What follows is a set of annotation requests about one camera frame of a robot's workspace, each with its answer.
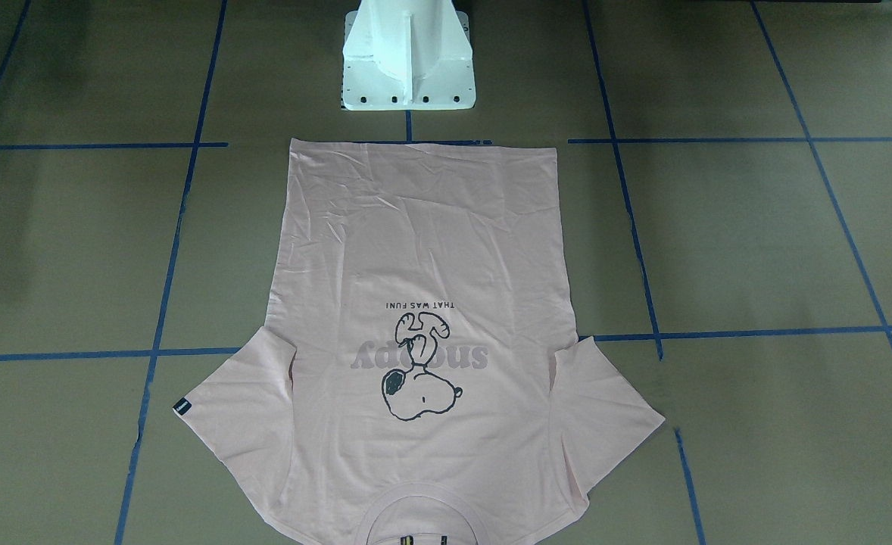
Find pink Snoopy t-shirt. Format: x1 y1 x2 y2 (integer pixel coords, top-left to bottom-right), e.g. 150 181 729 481
173 139 663 544

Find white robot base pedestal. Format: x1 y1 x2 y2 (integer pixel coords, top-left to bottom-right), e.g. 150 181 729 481
340 1 477 111

